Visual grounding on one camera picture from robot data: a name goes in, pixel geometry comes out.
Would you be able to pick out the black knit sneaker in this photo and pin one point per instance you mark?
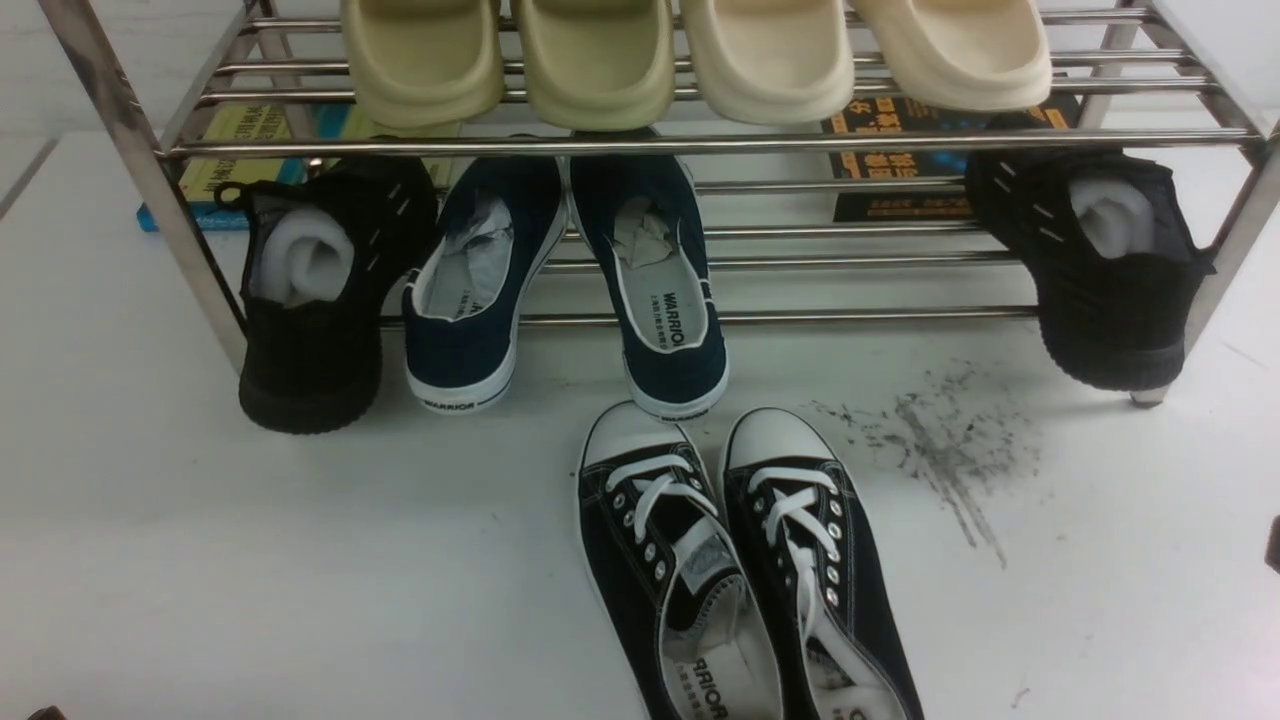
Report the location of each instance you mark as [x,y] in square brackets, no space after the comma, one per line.
[1110,254]
[323,256]

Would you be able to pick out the olive green slipper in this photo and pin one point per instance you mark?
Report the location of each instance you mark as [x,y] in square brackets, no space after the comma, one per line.
[598,66]
[423,63]

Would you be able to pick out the navy canvas shoe left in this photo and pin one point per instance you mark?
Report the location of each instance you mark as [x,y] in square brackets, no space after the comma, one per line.
[498,225]

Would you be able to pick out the black knit sneaker right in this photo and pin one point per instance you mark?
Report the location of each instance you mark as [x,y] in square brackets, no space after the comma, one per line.
[1110,254]

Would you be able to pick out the olive green slipper left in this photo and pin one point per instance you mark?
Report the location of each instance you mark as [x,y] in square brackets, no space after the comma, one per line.
[423,63]

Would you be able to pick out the dark object bottom left corner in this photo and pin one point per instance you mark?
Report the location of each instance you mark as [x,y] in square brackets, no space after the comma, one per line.
[52,712]

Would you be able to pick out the cream slipper right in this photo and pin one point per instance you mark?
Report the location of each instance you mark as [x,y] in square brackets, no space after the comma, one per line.
[964,55]

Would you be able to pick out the cream slipper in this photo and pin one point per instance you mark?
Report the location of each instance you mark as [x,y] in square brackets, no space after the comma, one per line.
[770,63]
[964,55]

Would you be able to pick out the cream slipper left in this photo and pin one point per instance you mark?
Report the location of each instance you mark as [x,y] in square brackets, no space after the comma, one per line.
[770,63]

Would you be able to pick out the olive green slipper right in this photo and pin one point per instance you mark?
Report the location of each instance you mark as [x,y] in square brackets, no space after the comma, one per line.
[598,66]

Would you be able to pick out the yellow green book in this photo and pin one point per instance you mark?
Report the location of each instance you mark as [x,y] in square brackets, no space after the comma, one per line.
[203,176]

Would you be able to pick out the black knit sneaker left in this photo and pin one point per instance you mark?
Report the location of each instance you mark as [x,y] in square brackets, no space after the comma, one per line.
[323,256]

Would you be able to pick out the navy canvas shoe right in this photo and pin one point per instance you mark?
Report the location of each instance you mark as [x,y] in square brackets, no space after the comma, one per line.
[641,219]

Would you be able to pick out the navy canvas shoe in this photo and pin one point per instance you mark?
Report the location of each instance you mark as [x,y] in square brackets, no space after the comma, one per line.
[498,225]
[641,219]

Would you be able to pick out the stainless steel shoe rack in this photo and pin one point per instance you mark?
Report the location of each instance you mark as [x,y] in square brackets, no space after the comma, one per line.
[246,103]

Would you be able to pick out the black lace-up sneaker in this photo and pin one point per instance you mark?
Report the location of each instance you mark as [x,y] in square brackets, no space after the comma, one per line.
[811,560]
[664,568]

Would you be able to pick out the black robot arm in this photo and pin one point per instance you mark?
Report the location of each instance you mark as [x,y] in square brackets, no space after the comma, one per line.
[1271,556]

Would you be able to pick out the black orange book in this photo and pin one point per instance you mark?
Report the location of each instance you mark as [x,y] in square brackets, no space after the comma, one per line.
[938,170]

